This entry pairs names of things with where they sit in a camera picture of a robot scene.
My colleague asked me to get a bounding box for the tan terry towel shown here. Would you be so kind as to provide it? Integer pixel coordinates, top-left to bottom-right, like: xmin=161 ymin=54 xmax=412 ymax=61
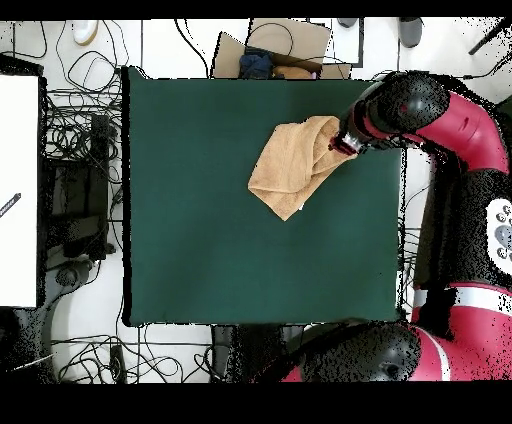
xmin=247 ymin=114 xmax=358 ymax=222

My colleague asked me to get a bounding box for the orange garment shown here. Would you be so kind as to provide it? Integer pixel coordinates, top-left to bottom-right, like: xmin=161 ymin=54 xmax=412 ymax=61
xmin=272 ymin=64 xmax=315 ymax=80

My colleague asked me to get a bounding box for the dark blue garment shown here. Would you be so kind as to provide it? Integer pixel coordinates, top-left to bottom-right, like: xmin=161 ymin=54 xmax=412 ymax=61
xmin=238 ymin=46 xmax=275 ymax=80

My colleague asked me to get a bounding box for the brown cardboard box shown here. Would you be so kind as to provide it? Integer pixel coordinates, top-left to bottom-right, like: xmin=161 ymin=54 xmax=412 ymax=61
xmin=211 ymin=17 xmax=353 ymax=80

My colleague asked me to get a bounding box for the dark green table cloth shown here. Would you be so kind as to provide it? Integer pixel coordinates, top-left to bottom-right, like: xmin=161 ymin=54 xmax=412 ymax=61
xmin=121 ymin=65 xmax=409 ymax=328

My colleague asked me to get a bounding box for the black tripod leg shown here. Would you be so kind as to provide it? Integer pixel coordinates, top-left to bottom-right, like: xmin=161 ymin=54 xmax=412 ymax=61
xmin=468 ymin=17 xmax=512 ymax=56

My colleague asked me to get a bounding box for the black equipment stand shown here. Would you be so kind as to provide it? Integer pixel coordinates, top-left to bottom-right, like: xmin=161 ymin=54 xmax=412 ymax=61
xmin=41 ymin=113 xmax=117 ymax=261

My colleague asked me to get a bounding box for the white shoe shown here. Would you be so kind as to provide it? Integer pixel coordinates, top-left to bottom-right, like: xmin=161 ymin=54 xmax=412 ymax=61
xmin=71 ymin=19 xmax=100 ymax=46

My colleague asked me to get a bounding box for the black power strip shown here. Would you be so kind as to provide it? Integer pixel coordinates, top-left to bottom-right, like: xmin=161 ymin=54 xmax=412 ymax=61
xmin=108 ymin=344 xmax=128 ymax=383

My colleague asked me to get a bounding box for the black marker pen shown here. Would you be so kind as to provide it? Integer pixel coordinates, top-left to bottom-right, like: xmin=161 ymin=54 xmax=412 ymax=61
xmin=0 ymin=192 xmax=22 ymax=219

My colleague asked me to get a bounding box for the black cable over cardboard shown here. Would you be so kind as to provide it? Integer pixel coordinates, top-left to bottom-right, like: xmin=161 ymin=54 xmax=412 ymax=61
xmin=245 ymin=21 xmax=295 ymax=55

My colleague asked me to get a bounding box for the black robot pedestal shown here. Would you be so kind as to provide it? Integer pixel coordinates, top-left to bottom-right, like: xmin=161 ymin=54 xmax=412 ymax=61
xmin=210 ymin=324 xmax=305 ymax=381

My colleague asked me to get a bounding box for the black cable tangle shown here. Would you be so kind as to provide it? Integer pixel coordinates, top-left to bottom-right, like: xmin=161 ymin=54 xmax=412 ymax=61
xmin=41 ymin=89 xmax=123 ymax=161

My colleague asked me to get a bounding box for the looped black cable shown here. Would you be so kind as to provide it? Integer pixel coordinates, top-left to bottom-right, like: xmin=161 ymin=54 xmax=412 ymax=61
xmin=55 ymin=19 xmax=131 ymax=93

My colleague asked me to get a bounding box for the white board with black frame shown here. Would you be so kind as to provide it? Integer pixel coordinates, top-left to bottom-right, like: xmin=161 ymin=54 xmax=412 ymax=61
xmin=0 ymin=53 xmax=47 ymax=309

